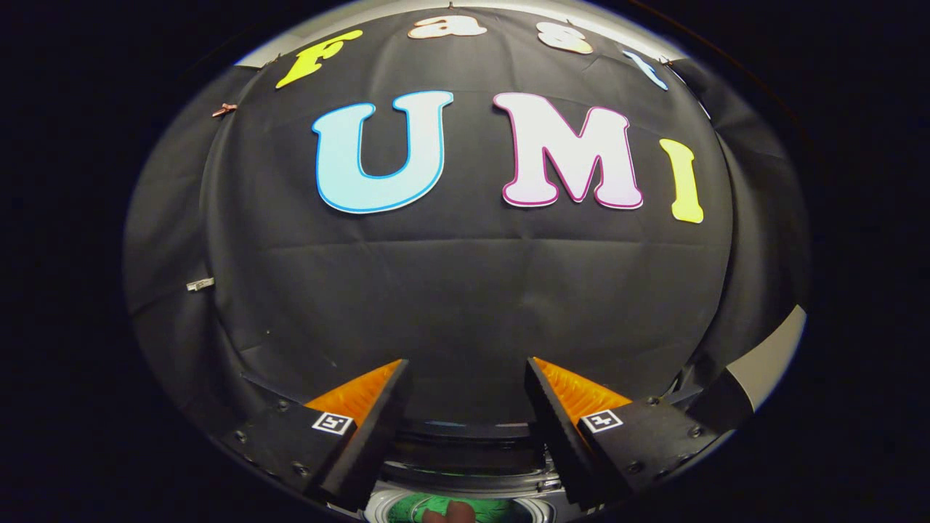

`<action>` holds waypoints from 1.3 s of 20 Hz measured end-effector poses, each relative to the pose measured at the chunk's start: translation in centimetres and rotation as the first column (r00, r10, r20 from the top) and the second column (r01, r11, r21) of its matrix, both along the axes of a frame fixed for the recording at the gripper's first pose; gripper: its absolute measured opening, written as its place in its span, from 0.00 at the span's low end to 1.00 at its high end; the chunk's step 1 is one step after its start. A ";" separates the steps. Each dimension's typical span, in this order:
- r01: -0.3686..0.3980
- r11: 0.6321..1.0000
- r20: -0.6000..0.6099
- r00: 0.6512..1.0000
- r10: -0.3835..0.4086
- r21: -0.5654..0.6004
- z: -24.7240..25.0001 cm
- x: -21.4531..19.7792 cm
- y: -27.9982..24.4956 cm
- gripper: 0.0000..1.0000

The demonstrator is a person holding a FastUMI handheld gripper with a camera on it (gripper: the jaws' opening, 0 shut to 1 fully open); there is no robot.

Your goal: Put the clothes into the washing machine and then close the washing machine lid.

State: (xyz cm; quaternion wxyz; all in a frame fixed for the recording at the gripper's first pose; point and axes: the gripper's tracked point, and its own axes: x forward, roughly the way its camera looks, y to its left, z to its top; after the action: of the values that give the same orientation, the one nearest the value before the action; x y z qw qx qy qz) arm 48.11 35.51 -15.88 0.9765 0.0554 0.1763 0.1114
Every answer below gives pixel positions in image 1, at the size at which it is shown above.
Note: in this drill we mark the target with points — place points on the grey top-loading washing machine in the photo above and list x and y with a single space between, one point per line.
465 450

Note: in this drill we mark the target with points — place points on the white clothes clip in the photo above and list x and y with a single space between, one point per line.
200 284

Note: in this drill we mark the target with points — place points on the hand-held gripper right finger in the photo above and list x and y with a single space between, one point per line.
559 436

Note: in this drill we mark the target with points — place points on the copper clothes clip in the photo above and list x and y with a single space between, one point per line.
224 110

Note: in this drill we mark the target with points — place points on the black backdrop cloth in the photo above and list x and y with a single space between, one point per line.
472 290

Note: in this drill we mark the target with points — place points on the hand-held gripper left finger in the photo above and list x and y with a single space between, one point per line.
374 436

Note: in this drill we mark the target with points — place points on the green polo shirt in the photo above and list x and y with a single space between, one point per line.
501 508

